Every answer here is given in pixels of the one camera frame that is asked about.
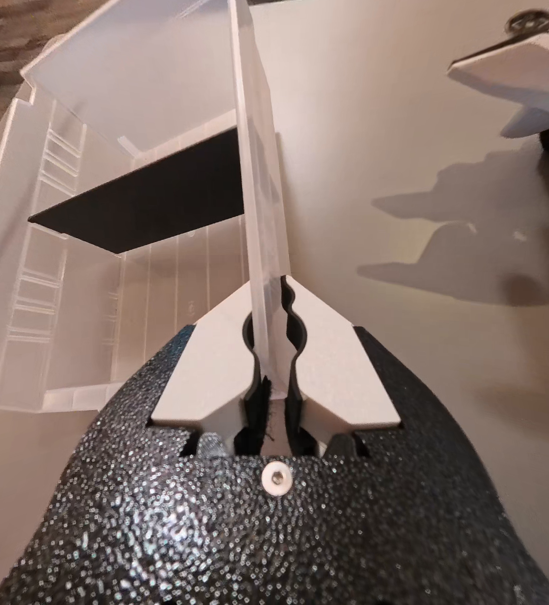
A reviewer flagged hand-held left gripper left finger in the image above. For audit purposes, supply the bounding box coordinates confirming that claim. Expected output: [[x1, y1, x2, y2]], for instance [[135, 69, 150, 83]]
[[151, 283, 263, 446]]

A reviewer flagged clear plastic storage bin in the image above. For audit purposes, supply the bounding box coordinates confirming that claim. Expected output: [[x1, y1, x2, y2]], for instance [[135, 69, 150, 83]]
[[0, 0, 295, 414]]

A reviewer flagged black divider panel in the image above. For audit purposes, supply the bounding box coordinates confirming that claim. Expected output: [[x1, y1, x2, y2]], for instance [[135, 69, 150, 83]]
[[28, 127, 248, 254]]

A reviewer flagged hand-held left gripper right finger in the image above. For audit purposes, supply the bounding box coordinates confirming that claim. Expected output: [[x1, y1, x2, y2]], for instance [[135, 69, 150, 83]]
[[280, 275, 403, 447]]

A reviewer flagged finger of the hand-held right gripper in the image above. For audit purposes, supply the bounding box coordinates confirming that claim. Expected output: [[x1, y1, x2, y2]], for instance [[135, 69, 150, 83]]
[[447, 28, 549, 139], [505, 0, 549, 41]]

